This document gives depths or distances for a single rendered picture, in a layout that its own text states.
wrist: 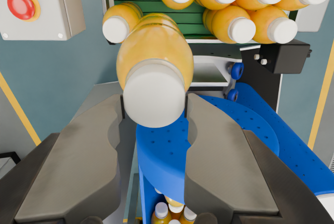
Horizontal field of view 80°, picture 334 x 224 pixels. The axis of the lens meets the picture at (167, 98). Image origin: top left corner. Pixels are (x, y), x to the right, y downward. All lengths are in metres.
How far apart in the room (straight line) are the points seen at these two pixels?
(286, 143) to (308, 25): 0.51
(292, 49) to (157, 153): 0.37
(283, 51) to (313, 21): 0.21
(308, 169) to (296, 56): 0.50
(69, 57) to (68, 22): 1.25
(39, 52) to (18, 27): 1.31
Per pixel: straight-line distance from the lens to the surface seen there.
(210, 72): 0.48
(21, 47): 1.76
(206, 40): 0.47
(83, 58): 1.59
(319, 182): 0.90
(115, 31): 0.35
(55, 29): 0.37
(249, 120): 0.47
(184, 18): 0.54
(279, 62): 0.53
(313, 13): 0.71
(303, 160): 0.96
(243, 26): 0.37
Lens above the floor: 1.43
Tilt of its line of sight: 61 degrees down
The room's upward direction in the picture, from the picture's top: 176 degrees clockwise
